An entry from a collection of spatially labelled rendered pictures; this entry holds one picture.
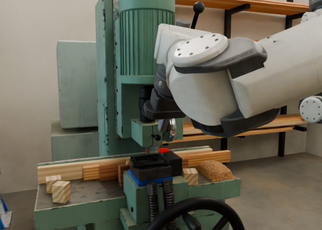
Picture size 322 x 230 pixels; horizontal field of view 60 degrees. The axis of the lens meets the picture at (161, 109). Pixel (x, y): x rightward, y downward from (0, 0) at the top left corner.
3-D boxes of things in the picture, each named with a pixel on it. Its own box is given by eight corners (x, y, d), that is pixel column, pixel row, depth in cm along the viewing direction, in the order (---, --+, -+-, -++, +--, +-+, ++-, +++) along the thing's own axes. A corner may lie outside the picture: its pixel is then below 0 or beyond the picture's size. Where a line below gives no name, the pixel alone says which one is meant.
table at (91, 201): (30, 258, 60) (28, 232, 59) (39, 198, 88) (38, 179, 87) (261, 210, 80) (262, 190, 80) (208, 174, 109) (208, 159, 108)
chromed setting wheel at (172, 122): (170, 146, 104) (170, 113, 103) (159, 139, 116) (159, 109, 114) (178, 145, 105) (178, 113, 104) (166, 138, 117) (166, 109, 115)
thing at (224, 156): (84, 180, 87) (83, 168, 86) (83, 178, 88) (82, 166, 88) (230, 161, 105) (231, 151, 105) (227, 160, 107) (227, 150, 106)
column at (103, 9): (106, 184, 109) (100, -9, 99) (98, 166, 130) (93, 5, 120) (160, 177, 117) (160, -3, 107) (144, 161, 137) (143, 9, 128)
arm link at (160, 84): (147, 126, 68) (155, 85, 61) (138, 103, 75) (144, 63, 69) (194, 122, 73) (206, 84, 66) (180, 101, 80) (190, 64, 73)
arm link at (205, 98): (177, 87, 57) (182, 145, 40) (157, 42, 52) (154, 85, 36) (227, 69, 55) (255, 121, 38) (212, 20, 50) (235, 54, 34)
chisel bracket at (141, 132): (142, 152, 88) (142, 125, 87) (131, 141, 101) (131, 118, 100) (164, 149, 90) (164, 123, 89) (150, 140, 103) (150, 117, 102)
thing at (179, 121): (162, 141, 112) (162, 111, 110) (156, 137, 118) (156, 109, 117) (184, 139, 115) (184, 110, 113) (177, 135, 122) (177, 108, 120)
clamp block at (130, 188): (134, 224, 67) (133, 189, 66) (121, 201, 80) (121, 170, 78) (189, 214, 72) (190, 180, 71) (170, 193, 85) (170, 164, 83)
